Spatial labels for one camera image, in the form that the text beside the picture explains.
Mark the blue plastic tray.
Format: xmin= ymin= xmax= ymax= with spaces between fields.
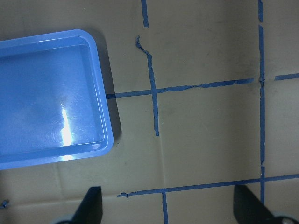
xmin=0 ymin=29 xmax=114 ymax=170

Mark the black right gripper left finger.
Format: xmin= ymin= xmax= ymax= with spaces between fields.
xmin=71 ymin=186 xmax=103 ymax=224

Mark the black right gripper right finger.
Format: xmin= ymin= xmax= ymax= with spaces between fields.
xmin=233 ymin=185 xmax=280 ymax=224

